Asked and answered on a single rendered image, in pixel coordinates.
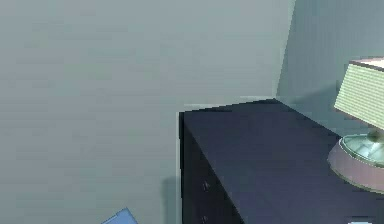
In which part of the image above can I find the black chest of drawers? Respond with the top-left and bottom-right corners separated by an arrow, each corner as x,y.
178,97 -> 384,224

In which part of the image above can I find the blue flat object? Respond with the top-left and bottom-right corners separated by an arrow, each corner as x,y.
100,207 -> 139,224

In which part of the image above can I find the table lamp with pale shade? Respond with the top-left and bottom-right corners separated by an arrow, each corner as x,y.
326,56 -> 384,195

